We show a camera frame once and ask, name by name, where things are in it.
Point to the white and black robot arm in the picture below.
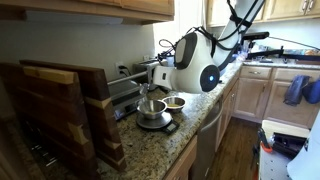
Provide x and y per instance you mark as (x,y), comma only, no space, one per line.
(200,57)

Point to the small steel bowl with food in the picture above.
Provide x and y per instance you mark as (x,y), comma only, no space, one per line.
(174,103)

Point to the large steel mixing bowl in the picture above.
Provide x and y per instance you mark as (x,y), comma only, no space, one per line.
(152,109)

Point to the stainless steel toaster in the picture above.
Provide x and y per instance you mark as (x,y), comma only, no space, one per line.
(144,66)

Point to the round digital kitchen scale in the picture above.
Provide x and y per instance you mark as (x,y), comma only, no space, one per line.
(164,123)

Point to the stainless panini grill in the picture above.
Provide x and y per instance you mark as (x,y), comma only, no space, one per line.
(126,94)

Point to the dark wooden cutting board rear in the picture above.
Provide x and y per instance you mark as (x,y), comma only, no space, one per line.
(99,109)

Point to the dark wooden cutting board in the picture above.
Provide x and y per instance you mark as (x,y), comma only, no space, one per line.
(99,109)
(51,101)

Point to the upper wooden cabinets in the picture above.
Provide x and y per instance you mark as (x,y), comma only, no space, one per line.
(140,12)

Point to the wooden cabinets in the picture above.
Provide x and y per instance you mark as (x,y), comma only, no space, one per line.
(257,93)
(140,12)

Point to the lower wooden cabinets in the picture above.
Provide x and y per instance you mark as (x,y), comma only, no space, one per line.
(257,93)

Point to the dark wooden cutting board front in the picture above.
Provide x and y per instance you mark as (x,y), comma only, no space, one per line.
(51,101)

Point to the blue oven mitt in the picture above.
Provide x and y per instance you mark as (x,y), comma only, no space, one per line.
(293,94)

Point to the blue hanging towel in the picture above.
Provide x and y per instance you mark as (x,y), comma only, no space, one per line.
(312,92)

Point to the wall power outlet with plug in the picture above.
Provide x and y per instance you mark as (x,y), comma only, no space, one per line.
(121,69)

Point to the stainless dishwasher with handle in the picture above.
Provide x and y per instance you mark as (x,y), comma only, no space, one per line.
(206,143)

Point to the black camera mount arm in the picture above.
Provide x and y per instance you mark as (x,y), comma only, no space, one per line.
(311,54)

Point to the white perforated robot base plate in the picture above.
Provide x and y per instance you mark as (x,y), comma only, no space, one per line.
(274,165)

